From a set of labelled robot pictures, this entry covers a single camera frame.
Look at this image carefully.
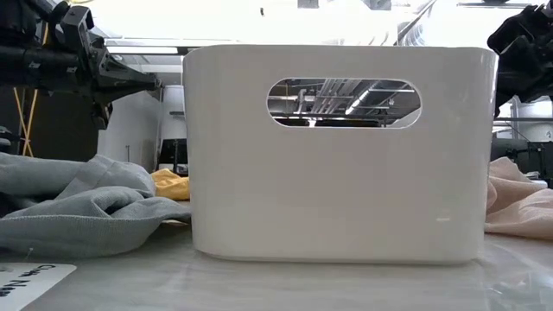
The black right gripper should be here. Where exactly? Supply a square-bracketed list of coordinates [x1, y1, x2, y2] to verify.
[486, 3, 553, 118]

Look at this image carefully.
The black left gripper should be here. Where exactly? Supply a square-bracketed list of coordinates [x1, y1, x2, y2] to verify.
[50, 3, 163, 130]

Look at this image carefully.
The white plastic bin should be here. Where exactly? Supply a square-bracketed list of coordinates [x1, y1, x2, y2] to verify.
[181, 44, 499, 265]

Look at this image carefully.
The black monitor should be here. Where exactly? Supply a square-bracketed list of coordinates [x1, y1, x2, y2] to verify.
[158, 137, 189, 175]

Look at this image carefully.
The yellow cloth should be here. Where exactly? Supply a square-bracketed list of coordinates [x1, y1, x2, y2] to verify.
[149, 168, 191, 202]

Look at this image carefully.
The grey cloth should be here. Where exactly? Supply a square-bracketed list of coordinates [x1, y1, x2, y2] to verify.
[0, 151, 192, 260]

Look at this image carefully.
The pale pink cloth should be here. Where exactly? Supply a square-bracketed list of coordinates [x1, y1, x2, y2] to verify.
[484, 156, 553, 242]

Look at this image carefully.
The white label card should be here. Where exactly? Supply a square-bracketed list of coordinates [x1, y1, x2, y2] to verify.
[0, 262, 78, 311]

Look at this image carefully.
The yellow cable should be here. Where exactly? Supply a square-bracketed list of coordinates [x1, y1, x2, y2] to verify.
[12, 86, 40, 158]

